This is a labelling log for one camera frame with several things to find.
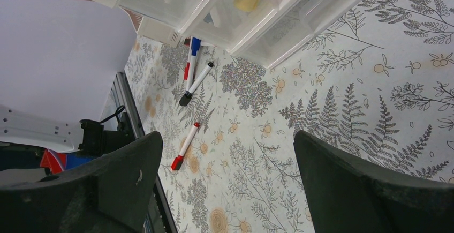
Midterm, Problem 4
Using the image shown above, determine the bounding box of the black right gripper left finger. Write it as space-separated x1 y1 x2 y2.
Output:
0 131 164 233

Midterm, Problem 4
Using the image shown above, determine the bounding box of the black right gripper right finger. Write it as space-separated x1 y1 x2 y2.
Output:
294 131 453 232

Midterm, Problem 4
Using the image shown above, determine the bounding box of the white plastic drawer organizer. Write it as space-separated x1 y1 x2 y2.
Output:
91 0 360 69

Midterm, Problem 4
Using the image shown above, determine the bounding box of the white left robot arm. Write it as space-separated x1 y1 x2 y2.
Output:
1 105 134 157

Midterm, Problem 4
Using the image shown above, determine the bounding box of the blue plastic bin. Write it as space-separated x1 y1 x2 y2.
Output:
65 153 95 170

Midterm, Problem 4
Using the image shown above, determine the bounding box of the red plastic bin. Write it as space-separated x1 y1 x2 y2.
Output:
39 149 67 175

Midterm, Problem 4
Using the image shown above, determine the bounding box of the red marker pen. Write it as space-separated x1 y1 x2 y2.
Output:
171 122 200 171

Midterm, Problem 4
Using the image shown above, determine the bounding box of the black tipped marker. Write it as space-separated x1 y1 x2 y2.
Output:
179 62 214 107

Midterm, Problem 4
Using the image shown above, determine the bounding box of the floral patterned table mat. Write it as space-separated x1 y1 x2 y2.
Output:
125 0 453 232

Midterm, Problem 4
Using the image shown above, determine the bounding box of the dark red capped marker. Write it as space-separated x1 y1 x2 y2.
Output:
184 37 191 47

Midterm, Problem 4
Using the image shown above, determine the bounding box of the white perforated file rack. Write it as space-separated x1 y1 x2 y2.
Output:
124 9 181 47

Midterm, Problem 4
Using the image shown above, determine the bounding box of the blue capped marker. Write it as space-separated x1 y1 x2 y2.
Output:
185 37 201 91

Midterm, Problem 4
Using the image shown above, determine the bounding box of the pink yellow highlighter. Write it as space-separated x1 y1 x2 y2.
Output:
234 0 260 12

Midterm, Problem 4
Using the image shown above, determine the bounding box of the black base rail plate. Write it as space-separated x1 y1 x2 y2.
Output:
112 72 177 232

